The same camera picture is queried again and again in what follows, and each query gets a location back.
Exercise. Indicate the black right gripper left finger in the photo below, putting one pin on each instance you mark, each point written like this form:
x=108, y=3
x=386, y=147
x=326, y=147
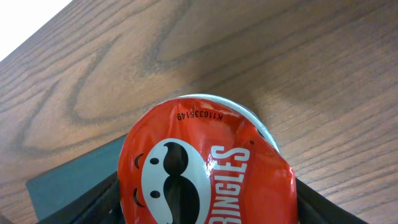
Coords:
x=101, y=204

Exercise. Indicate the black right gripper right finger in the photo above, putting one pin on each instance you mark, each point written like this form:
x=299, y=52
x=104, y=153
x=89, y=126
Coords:
x=314, y=208

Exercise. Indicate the dark Pringles can red lid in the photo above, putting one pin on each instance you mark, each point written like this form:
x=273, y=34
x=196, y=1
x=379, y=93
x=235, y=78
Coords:
x=204, y=159

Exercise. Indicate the black open gift box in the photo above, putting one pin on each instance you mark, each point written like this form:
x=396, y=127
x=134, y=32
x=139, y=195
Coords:
x=58, y=187

